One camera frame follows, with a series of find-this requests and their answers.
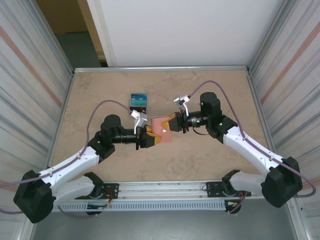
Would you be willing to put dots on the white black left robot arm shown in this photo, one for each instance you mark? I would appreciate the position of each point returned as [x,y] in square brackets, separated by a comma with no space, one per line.
[70,162]

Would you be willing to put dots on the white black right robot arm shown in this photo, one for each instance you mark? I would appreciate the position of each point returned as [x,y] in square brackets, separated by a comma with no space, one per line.
[250,147]

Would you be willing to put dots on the blue card white print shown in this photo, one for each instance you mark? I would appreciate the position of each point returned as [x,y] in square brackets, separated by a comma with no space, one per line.
[138,101]

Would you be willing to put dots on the brown wooden door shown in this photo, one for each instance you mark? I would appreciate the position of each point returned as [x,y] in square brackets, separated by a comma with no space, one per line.
[62,15]

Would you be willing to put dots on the aluminium enclosure frame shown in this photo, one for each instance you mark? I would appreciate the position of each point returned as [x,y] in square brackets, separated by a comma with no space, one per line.
[160,68]

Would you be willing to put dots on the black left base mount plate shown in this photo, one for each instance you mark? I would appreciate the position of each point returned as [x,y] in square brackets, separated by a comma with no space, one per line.
[112,187]

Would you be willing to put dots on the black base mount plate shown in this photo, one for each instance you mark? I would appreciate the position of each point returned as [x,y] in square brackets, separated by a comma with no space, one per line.
[212,188]
[112,187]

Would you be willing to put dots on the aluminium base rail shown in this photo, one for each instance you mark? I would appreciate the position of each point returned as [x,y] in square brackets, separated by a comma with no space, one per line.
[162,190]

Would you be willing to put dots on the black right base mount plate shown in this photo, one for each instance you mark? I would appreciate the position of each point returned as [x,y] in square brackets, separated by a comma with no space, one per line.
[212,188]

